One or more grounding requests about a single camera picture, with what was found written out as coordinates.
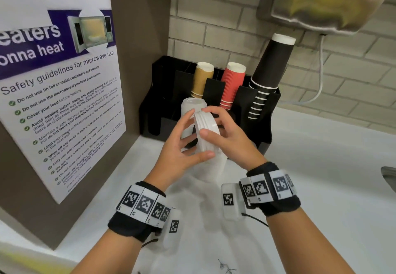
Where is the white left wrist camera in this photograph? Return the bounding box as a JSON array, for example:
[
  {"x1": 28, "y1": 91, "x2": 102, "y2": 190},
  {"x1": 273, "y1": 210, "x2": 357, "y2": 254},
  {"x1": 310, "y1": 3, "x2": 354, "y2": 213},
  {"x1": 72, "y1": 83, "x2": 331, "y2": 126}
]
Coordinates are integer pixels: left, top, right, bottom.
[{"x1": 162, "y1": 208, "x2": 182, "y2": 250}]

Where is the stack of gold paper cups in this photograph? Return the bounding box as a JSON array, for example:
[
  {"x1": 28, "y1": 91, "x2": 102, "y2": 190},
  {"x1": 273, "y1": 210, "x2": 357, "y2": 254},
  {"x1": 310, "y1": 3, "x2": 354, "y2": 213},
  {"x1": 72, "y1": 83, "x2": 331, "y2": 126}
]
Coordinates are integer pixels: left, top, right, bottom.
[{"x1": 190, "y1": 62, "x2": 215, "y2": 99}]

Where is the stack of white lids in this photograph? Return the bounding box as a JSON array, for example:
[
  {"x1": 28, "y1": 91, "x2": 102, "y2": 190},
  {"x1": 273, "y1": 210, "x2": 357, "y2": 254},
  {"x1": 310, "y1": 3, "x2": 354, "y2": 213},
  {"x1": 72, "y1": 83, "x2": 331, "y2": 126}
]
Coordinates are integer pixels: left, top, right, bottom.
[
  {"x1": 181, "y1": 97, "x2": 208, "y2": 140},
  {"x1": 193, "y1": 110, "x2": 228, "y2": 185}
]

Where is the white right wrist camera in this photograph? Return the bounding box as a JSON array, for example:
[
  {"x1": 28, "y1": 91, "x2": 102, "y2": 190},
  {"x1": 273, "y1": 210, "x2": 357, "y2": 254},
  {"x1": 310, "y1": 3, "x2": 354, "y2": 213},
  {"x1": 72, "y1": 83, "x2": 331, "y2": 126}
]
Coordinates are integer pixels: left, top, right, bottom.
[{"x1": 221, "y1": 183, "x2": 247, "y2": 221}]

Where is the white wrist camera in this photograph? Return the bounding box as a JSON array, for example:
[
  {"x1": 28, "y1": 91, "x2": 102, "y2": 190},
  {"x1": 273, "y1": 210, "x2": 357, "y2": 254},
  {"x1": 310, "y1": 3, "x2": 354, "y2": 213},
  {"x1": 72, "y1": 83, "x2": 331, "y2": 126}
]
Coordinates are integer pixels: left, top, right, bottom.
[
  {"x1": 221, "y1": 183, "x2": 247, "y2": 221},
  {"x1": 162, "y1": 208, "x2": 182, "y2": 250}
]

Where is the person's right forearm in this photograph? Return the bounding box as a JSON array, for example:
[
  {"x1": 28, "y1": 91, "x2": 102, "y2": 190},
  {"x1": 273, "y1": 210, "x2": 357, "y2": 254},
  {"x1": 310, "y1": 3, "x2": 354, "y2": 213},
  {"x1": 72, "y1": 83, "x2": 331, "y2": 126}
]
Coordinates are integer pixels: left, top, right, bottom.
[{"x1": 266, "y1": 207, "x2": 356, "y2": 274}]

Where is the black cup and lid organizer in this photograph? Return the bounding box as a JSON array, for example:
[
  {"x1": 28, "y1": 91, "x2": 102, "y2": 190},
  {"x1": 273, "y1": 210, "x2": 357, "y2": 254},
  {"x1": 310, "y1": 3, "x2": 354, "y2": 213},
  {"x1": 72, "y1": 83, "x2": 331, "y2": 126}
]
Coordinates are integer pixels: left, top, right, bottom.
[{"x1": 139, "y1": 55, "x2": 281, "y2": 155}]

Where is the white power cable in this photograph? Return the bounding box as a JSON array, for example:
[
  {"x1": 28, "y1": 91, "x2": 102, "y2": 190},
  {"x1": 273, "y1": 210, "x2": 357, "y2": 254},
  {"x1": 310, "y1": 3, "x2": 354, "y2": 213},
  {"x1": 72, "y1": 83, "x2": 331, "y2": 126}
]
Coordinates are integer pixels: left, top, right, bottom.
[{"x1": 280, "y1": 34, "x2": 325, "y2": 104}]

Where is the right marker wristband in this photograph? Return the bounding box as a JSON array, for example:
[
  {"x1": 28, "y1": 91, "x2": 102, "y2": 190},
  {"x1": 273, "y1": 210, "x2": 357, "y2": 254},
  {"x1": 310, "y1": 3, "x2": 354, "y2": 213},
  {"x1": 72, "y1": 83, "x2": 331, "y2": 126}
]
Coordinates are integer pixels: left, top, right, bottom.
[{"x1": 239, "y1": 162, "x2": 301, "y2": 217}]

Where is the steel sink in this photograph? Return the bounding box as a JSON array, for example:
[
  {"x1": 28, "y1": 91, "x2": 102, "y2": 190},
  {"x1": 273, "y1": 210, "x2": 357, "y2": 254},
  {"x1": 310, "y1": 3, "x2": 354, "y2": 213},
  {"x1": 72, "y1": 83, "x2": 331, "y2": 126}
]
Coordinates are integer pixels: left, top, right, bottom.
[{"x1": 380, "y1": 166, "x2": 396, "y2": 192}]

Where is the stack of black paper cups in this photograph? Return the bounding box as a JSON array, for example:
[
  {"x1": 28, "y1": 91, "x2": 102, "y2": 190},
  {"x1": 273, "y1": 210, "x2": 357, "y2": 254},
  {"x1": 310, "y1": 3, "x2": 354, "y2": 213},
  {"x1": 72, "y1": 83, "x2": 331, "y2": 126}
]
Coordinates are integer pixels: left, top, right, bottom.
[{"x1": 247, "y1": 33, "x2": 297, "y2": 120}]

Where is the person's left forearm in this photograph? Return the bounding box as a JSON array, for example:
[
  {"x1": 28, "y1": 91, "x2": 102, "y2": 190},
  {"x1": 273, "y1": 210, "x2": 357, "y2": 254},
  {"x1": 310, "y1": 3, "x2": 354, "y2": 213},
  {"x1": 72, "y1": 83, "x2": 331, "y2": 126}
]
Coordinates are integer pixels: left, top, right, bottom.
[{"x1": 71, "y1": 229, "x2": 143, "y2": 274}]

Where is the microwave safety poster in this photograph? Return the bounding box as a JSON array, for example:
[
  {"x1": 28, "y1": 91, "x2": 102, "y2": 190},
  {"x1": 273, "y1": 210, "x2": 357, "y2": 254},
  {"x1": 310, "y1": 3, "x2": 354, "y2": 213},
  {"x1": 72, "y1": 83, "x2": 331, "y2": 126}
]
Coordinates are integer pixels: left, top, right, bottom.
[{"x1": 0, "y1": 0, "x2": 127, "y2": 205}]

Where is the stack of red paper cups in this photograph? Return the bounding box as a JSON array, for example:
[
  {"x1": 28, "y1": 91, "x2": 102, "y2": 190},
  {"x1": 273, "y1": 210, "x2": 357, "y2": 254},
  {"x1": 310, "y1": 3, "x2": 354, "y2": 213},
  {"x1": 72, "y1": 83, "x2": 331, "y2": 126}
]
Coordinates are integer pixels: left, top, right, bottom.
[{"x1": 220, "y1": 62, "x2": 247, "y2": 110}]

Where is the person's left hand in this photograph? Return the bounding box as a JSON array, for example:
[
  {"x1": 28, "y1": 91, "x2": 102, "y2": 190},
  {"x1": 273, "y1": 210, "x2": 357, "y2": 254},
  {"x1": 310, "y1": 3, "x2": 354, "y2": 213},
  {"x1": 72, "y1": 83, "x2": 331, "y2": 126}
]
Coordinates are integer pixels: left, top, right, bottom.
[{"x1": 144, "y1": 108, "x2": 216, "y2": 191}]

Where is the black right camera cable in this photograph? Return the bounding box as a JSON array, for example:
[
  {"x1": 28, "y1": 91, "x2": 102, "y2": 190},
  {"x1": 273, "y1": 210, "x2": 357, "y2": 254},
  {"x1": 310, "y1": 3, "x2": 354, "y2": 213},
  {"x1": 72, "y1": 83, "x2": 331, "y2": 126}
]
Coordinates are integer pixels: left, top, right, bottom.
[{"x1": 241, "y1": 213, "x2": 269, "y2": 228}]

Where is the marker wristband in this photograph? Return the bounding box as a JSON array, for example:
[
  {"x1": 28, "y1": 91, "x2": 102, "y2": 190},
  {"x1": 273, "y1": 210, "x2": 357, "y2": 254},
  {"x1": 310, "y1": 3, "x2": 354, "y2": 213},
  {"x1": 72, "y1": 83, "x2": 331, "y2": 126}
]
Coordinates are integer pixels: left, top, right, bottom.
[
  {"x1": 239, "y1": 162, "x2": 301, "y2": 217},
  {"x1": 107, "y1": 181, "x2": 172, "y2": 243}
]

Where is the left marker wristband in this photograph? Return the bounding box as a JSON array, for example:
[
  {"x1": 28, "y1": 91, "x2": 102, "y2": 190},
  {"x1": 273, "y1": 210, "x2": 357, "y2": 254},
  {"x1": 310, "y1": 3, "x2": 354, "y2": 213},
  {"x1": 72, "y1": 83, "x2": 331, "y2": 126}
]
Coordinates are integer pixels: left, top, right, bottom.
[{"x1": 107, "y1": 181, "x2": 172, "y2": 243}]

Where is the person's right hand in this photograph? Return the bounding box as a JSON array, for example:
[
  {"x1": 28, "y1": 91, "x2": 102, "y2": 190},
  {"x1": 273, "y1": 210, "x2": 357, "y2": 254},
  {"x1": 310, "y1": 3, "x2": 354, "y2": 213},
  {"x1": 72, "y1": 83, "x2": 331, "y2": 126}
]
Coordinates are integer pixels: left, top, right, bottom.
[{"x1": 199, "y1": 106, "x2": 267, "y2": 171}]

